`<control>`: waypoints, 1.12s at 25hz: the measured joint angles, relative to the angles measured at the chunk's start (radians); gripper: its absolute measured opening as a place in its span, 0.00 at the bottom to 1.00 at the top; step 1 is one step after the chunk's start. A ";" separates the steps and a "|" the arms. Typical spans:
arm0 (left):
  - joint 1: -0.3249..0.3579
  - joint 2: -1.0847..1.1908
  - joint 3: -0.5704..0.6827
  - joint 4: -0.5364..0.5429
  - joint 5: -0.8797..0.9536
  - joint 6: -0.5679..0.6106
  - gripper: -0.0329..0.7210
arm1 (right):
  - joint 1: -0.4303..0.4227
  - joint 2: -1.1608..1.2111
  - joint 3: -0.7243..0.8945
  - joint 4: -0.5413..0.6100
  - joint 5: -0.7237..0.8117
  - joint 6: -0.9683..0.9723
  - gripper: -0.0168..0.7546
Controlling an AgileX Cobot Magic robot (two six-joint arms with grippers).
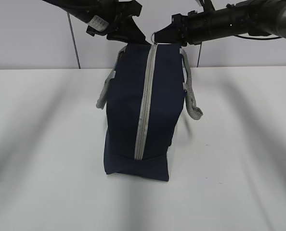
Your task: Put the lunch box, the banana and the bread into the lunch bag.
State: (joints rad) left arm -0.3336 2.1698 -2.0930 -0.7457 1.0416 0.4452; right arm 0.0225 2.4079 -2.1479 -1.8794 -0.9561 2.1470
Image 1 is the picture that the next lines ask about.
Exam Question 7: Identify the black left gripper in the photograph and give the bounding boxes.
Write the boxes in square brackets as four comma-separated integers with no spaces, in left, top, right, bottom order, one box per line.
[86,0,149,45]

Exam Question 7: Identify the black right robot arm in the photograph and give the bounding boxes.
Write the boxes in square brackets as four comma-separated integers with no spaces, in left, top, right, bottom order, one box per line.
[154,0,286,46]

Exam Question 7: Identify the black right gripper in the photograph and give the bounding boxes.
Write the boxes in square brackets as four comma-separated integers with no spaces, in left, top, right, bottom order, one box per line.
[155,8,232,45]

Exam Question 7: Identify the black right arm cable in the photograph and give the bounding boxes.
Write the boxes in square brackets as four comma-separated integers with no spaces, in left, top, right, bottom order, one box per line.
[234,33,282,39]

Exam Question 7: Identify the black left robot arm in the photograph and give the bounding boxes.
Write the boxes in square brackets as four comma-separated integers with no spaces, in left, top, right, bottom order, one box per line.
[46,0,148,44]

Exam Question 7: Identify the navy blue lunch bag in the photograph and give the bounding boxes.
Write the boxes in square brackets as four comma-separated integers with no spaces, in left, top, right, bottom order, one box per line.
[96,43,203,182]

